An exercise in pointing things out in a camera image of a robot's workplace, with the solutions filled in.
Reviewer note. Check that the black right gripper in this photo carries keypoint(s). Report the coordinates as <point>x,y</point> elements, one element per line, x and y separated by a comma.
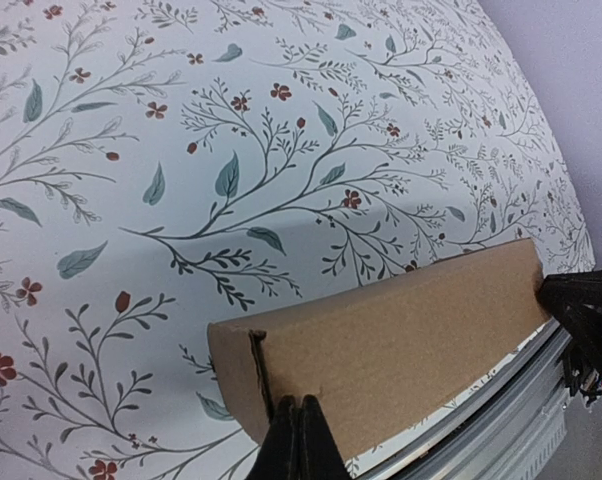
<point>575,301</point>

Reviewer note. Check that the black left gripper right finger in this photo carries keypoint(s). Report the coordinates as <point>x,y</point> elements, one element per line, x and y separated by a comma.
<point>319,455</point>

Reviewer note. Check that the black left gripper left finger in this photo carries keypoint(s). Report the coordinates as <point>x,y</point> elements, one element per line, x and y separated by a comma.
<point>278,456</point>

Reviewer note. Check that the brown cardboard box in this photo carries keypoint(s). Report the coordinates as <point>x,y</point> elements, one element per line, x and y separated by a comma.
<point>381,358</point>

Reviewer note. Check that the floral patterned table mat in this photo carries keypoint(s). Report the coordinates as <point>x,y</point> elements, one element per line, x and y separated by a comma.
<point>167,164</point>

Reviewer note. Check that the aluminium front rail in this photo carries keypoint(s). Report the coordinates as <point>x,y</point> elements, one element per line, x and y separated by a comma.
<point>520,421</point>

